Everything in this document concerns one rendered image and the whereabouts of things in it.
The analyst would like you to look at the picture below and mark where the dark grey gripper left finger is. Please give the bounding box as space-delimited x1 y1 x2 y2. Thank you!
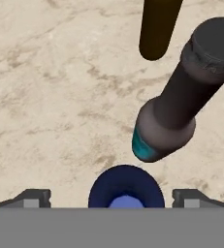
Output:
0 188 52 209

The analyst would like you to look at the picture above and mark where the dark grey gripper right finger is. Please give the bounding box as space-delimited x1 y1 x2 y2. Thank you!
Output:
172 188 224 209

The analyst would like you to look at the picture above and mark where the dark blue bottle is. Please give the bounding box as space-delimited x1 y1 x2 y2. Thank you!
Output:
87 164 166 209

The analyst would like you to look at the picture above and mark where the dark grey bottle teal label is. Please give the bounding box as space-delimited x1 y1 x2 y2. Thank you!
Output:
131 16 224 164

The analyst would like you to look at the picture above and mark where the dark amber glass bottle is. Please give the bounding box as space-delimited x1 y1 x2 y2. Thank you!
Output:
138 0 184 62

